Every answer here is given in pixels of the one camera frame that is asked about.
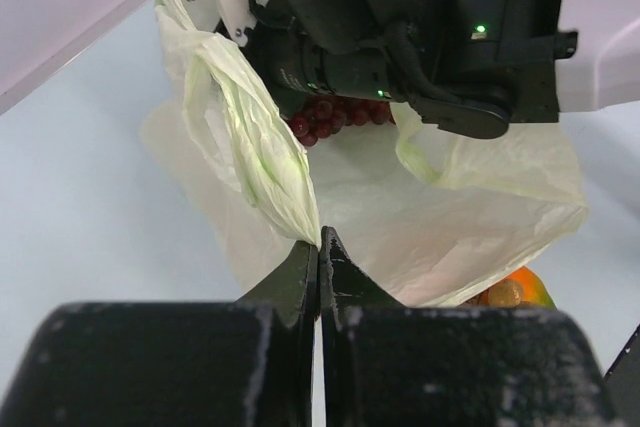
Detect green fake fruit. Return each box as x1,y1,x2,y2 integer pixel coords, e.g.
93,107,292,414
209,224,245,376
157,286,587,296
504,267,556,309

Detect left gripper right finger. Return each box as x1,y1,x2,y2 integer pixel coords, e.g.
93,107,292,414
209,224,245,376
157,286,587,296
319,227,618,426

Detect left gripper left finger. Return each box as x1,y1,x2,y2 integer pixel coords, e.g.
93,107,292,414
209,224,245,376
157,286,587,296
1,242,319,426

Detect brown fake grape bunch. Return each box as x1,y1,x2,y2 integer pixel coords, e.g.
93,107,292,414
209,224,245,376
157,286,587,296
463,279,533,308

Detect yellow-green plastic bag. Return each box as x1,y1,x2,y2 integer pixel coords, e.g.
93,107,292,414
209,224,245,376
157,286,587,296
141,0,587,306

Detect red fake grape bunch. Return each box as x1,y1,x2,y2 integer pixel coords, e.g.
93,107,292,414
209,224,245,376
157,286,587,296
285,96,395,147

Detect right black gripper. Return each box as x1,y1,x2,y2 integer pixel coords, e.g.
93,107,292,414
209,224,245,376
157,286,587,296
244,0,510,139

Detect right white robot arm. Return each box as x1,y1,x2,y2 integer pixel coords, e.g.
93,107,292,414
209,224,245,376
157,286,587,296
243,0,639,139

